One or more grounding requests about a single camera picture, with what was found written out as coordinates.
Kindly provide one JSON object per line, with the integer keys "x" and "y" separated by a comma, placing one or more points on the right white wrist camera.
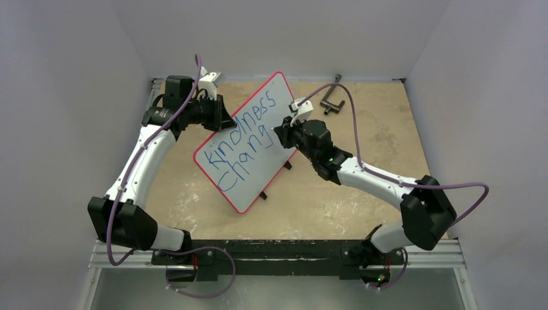
{"x": 301, "y": 110}

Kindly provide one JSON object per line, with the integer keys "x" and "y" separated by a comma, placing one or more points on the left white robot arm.
{"x": 119, "y": 216}

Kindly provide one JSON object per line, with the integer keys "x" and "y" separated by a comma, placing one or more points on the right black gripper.
{"x": 293, "y": 135}

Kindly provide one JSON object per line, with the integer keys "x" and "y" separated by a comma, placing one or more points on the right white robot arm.
{"x": 426, "y": 213}

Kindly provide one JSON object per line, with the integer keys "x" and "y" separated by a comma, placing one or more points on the red framed whiteboard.
{"x": 241, "y": 162}

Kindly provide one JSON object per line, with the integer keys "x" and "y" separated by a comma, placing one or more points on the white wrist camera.
{"x": 209, "y": 82}
{"x": 301, "y": 110}

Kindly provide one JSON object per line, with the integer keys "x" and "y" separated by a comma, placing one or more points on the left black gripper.
{"x": 223, "y": 121}

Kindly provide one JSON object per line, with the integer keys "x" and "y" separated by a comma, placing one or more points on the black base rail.
{"x": 345, "y": 259}

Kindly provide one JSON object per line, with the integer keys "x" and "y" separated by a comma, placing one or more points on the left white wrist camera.
{"x": 209, "y": 82}

